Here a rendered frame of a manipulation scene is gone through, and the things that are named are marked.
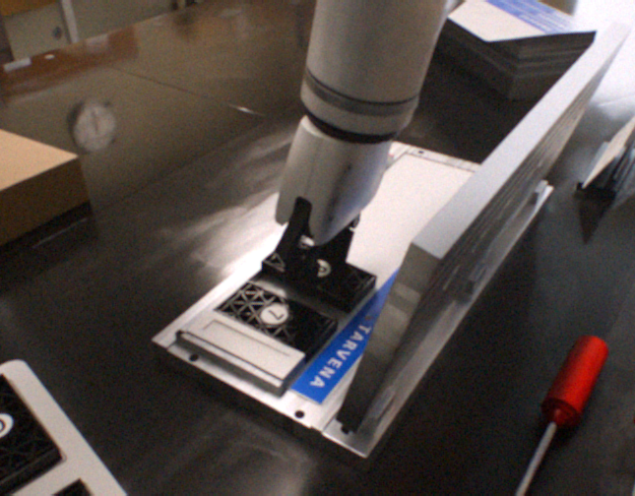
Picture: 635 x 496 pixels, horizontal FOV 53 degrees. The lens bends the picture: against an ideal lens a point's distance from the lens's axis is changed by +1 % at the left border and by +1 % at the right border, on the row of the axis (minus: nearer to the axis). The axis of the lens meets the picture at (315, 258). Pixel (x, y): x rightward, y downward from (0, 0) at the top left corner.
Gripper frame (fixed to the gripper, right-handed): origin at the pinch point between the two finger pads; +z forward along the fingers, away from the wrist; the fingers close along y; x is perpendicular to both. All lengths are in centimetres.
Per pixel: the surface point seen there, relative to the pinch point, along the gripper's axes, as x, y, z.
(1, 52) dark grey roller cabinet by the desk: -221, -114, 107
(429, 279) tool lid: 12.8, 14.3, -17.3
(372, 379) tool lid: 12.0, 14.4, -7.7
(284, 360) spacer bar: 4.1, 10.9, 1.0
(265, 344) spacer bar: 1.9, 10.3, 1.4
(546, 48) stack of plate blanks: 1, -60, -3
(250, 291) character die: -3.5, 5.2, 3.2
